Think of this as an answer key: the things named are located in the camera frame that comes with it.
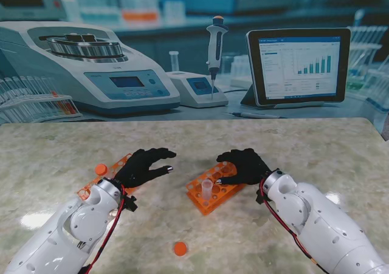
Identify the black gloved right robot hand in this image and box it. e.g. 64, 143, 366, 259
215, 148, 272, 186

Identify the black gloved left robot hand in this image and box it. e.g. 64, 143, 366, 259
114, 148, 177, 191

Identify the orange plastic test tube rack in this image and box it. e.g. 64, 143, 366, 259
77, 152, 153, 204
185, 157, 249, 216

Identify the printed laboratory backdrop poster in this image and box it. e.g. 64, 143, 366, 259
0, 0, 389, 134

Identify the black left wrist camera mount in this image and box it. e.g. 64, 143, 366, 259
121, 194, 138, 213

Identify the red black right wrist cable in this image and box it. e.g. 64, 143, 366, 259
258, 179, 329, 272

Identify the red black wrist cable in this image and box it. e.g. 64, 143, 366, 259
81, 185, 127, 274
258, 179, 329, 272

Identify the red black left wrist cable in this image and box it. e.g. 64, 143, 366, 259
81, 185, 127, 274

